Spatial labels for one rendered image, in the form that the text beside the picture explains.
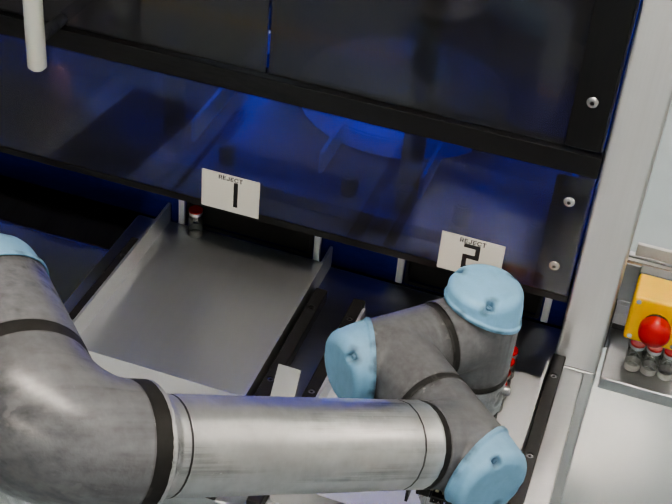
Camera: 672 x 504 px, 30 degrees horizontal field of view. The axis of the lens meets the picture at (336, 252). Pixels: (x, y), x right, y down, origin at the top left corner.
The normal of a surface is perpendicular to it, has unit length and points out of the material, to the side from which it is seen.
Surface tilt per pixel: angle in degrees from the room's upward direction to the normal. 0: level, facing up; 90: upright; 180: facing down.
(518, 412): 0
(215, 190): 90
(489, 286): 0
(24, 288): 24
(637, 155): 90
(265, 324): 0
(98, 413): 33
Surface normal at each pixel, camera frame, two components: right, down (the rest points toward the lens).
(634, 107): -0.32, 0.55
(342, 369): -0.88, 0.22
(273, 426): 0.57, -0.46
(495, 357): 0.41, 0.61
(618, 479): 0.08, -0.80
